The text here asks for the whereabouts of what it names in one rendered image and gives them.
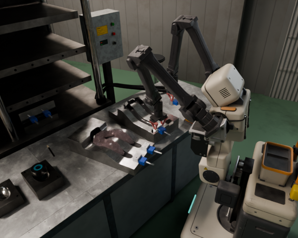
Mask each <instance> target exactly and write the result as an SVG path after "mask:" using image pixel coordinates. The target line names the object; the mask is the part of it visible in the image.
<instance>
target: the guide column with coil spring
mask: <svg viewBox="0 0 298 238"><path fill-rule="evenodd" d="M0 118H1V120H2V122H3V125H4V127H5V129H6V131H7V133H8V136H9V137H10V140H11V142H16V141H18V140H19V137H18V134H17V132H16V130H15V127H14V125H13V123H12V120H11V118H10V116H9V113H8V111H7V108H6V106H5V104H4V101H3V99H2V97H1V94H0Z"/></svg>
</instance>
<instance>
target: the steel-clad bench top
mask: <svg viewBox="0 0 298 238"><path fill-rule="evenodd" d="M178 84H179V85H180V86H181V87H182V88H183V89H184V90H185V91H186V92H187V93H188V94H189V95H192V94H195V95H196V96H197V97H198V98H199V99H201V100H202V101H203V102H204V103H205V104H206V106H207V108H206V110H210V109H211V107H212V105H211V103H210V102H209V101H208V99H207V98H206V97H205V95H204V94H203V93H202V89H201V88H199V87H196V86H193V85H191V84H188V83H186V82H183V81H180V80H178ZM159 93H160V95H161V97H162V99H161V100H162V101H163V111H165V112H167V113H169V114H172V115H174V116H176V117H178V118H179V124H178V129H176V130H175V131H173V132H172V133H170V135H171V136H169V135H167V136H166V137H164V138H163V139H162V140H160V141H159V142H157V143H156V144H155V148H156V151H161V150H162V149H164V148H165V147H166V146H168V145H169V144H170V143H172V142H173V141H175V140H176V139H177V138H179V137H180V136H181V135H183V134H184V133H186V132H187V131H188V130H190V128H191V125H189V124H187V123H185V122H184V119H185V118H184V117H183V116H182V113H181V112H180V111H179V110H178V109H179V108H180V107H181V106H180V105H177V106H176V105H173V106H172V105H170V104H169V97H168V95H167V93H163V92H159ZM142 96H145V97H146V91H144V90H141V91H139V92H137V93H135V94H133V95H131V96H129V97H127V98H125V99H123V100H121V101H119V102H117V103H115V104H113V105H111V106H109V107H107V108H105V109H103V110H101V111H98V112H96V113H94V114H92V115H90V116H88V117H86V118H84V119H82V120H80V121H78V122H76V123H74V124H72V125H70V126H68V127H66V128H64V129H62V130H60V131H58V132H55V133H53V134H51V135H49V136H47V137H45V138H43V139H41V140H39V141H37V142H35V143H33V144H31V145H29V146H27V147H25V148H23V149H21V150H19V151H17V152H15V153H13V154H10V155H8V156H6V157H4V158H2V159H0V183H2V182H4V181H5V180H7V179H10V180H11V182H12V183H13V185H14V186H15V187H16V189H17V190H18V192H19V193H20V194H21V196H22V198H23V200H24V202H25V203H24V204H22V205H20V206H19V207H17V208H16V209H14V210H12V211H11V212H9V213H7V214H6V215H4V216H2V217H1V218H0V238H40V237H42V236H43V235H44V234H46V233H47V232H49V231H50V230H52V229H53V228H54V227H56V226H57V225H58V224H60V223H61V222H63V221H64V220H65V219H67V218H68V217H70V216H71V215H72V214H74V213H75V212H76V211H78V210H79V209H80V208H82V207H83V206H85V205H86V204H88V203H89V202H90V201H92V200H93V199H94V198H96V197H97V196H99V195H100V194H101V193H103V192H104V191H106V190H107V189H108V188H109V187H111V186H112V185H114V184H115V183H116V182H118V181H119V180H121V179H122V178H123V177H125V176H126V175H128V173H126V172H123V171H121V170H118V169H115V168H113V167H110V166H108V165H105V164H103V163H100V162H98V161H95V160H93V159H90V158H88V157H85V156H83V155H80V154H77V153H75V152H72V151H70V147H69V144H68V140H67V138H68V137H69V136H70V135H72V134H73V133H74V132H75V131H76V130H78V129H79V128H80V127H81V126H83V125H84V124H85V123H86V122H88V121H89V120H90V119H91V118H95V119H99V120H102V121H105V122H106V125H107V126H108V127H111V128H122V129H127V130H129V129H128V128H126V127H125V126H123V125H122V124H120V123H118V122H117V121H115V120H114V119H112V118H110V117H109V113H108V111H109V110H110V109H112V108H114V107H116V106H118V105H120V104H122V103H124V102H126V101H128V100H130V99H132V98H133V99H135V98H137V97H139V98H140V97H142ZM129 131H130V132H132V133H133V134H134V135H135V136H137V137H138V138H142V137H141V136H139V135H137V134H136V133H134V132H133V131H131V130H129ZM47 145H48V146H49V147H50V149H51V151H52V152H53V154H54V155H55V156H54V157H53V155H52V153H51V152H50V150H49V149H48V147H47ZM43 160H47V161H48V162H49V163H50V165H51V166H52V167H53V168H54V169H55V170H56V171H57V172H58V173H59V174H60V175H61V176H62V179H63V182H64V186H62V187H61V188H59V189H57V190H56V191H54V192H52V193H51V194H49V195H48V196H46V197H45V198H43V199H42V200H38V198H37V197H36V196H35V194H34V193H33V191H32V190H31V189H30V188H29V186H28V185H27V184H26V182H25V181H24V179H23V177H22V175H21V172H23V171H25V170H27V169H29V168H30V167H32V166H33V165H34V164H36V163H39V162H41V161H43Z"/></svg>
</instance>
